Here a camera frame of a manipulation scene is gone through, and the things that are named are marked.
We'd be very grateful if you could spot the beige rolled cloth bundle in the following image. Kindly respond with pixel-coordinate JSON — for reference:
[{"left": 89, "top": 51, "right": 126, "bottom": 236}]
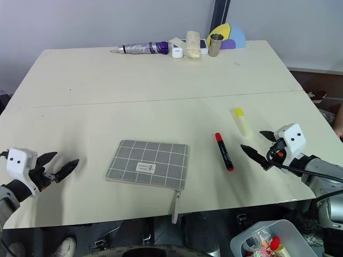
[{"left": 185, "top": 30, "right": 202, "bottom": 59}]

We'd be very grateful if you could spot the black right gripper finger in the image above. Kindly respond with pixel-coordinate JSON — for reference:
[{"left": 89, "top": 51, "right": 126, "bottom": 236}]
[
  {"left": 240, "top": 144, "right": 272, "bottom": 171},
  {"left": 259, "top": 130, "right": 277, "bottom": 143}
]

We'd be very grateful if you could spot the red pompom toy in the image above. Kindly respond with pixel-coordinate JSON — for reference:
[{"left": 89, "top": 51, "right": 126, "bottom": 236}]
[{"left": 269, "top": 236, "right": 282, "bottom": 251}]

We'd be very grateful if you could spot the yellow highlighter pen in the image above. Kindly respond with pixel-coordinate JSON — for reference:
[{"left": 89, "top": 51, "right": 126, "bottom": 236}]
[{"left": 229, "top": 107, "right": 254, "bottom": 139}]

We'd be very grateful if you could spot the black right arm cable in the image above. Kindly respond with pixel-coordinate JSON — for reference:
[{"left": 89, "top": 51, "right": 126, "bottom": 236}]
[{"left": 266, "top": 149, "right": 343, "bottom": 184}]

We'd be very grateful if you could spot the purple semicircle board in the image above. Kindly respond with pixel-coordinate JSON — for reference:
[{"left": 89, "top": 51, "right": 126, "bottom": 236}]
[{"left": 220, "top": 39, "right": 237, "bottom": 51}]

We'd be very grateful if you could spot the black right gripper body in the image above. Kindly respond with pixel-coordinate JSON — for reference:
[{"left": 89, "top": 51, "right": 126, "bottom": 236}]
[{"left": 266, "top": 137, "right": 286, "bottom": 164}]

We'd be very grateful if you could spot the yellow fan-shaped board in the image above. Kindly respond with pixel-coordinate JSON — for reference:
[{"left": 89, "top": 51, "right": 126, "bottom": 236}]
[{"left": 206, "top": 22, "right": 232, "bottom": 43}]

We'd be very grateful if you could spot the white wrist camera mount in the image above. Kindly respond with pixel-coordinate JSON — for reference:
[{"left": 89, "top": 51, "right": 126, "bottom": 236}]
[
  {"left": 5, "top": 147, "right": 39, "bottom": 198},
  {"left": 274, "top": 123, "right": 307, "bottom": 168}
]

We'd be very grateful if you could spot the beige paper card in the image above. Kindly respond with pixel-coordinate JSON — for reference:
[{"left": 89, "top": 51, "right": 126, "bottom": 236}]
[{"left": 168, "top": 36, "right": 186, "bottom": 48}]

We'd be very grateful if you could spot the white and blue flat box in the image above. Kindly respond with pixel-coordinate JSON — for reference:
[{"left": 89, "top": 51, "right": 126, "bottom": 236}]
[{"left": 173, "top": 38, "right": 210, "bottom": 56}]

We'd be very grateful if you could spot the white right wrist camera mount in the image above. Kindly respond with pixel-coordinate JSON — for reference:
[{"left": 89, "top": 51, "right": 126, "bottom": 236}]
[{"left": 274, "top": 123, "right": 307, "bottom": 168}]

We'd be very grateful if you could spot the silver and purple folded umbrella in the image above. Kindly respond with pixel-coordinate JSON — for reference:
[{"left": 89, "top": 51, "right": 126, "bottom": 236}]
[{"left": 110, "top": 40, "right": 173, "bottom": 56}]

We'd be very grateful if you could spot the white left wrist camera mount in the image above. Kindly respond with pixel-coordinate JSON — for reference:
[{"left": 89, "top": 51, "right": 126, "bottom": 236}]
[{"left": 5, "top": 147, "right": 39, "bottom": 198}]

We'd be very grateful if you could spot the white plastic storage bin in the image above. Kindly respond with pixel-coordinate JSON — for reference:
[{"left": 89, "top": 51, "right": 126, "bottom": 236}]
[{"left": 230, "top": 219, "right": 318, "bottom": 257}]

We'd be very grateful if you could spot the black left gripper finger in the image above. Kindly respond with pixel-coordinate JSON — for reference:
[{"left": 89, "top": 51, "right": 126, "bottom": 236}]
[
  {"left": 54, "top": 158, "right": 80, "bottom": 184},
  {"left": 36, "top": 152, "right": 58, "bottom": 170}
]

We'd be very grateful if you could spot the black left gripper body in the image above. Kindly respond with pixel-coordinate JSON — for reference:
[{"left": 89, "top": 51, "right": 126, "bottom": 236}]
[{"left": 28, "top": 165, "right": 58, "bottom": 192}]

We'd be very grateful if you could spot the red and black marker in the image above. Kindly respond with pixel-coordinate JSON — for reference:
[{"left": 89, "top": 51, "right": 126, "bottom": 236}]
[{"left": 214, "top": 132, "right": 235, "bottom": 172}]

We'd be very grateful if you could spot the white sneaker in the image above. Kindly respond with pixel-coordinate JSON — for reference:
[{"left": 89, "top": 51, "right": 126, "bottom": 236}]
[{"left": 51, "top": 236, "right": 77, "bottom": 257}]

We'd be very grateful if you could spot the steel metal cup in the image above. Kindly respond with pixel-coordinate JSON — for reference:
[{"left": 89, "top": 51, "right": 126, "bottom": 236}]
[{"left": 208, "top": 33, "right": 225, "bottom": 58}]

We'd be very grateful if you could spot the light blue fan-shaped board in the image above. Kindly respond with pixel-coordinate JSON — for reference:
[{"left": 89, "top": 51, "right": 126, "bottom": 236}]
[{"left": 229, "top": 22, "right": 247, "bottom": 49}]

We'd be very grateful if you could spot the black thick robot cable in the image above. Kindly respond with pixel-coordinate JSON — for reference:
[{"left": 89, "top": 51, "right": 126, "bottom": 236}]
[{"left": 311, "top": 188, "right": 343, "bottom": 205}]

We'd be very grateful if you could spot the brown and white small box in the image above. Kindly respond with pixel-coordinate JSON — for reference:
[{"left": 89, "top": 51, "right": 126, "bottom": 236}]
[{"left": 307, "top": 90, "right": 328, "bottom": 104}]

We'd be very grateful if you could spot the dark vertical pole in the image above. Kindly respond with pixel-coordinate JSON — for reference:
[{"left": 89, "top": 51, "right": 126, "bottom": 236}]
[{"left": 210, "top": 0, "right": 232, "bottom": 36}]

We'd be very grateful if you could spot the yellow cylinder toy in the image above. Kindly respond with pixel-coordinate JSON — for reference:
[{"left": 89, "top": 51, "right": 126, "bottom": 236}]
[{"left": 275, "top": 244, "right": 291, "bottom": 257}]

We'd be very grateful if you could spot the grey checked pencil pouch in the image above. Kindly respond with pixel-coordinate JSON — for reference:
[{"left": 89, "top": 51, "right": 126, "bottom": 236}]
[{"left": 105, "top": 139, "right": 190, "bottom": 224}]

